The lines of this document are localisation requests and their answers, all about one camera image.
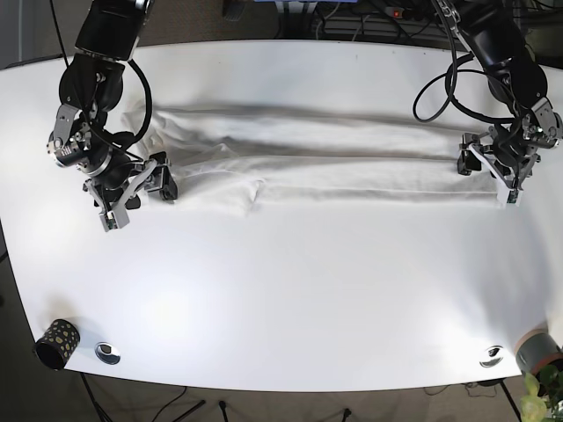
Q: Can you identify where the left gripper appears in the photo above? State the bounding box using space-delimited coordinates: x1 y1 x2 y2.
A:
457 133 541 207

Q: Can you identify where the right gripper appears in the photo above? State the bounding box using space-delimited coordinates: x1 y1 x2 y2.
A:
84 151 179 232

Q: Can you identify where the white printed T-shirt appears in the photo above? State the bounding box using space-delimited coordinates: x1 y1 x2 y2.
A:
137 107 500 215

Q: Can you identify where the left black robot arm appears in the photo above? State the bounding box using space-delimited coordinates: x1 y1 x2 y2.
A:
414 1 562 206

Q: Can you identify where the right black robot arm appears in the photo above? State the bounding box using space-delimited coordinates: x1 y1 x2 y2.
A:
47 1 178 231

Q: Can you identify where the black gold-dotted cup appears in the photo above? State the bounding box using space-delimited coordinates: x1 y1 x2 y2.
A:
33 319 81 371

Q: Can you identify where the grey plant pot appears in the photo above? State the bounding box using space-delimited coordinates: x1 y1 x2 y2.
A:
515 329 562 375

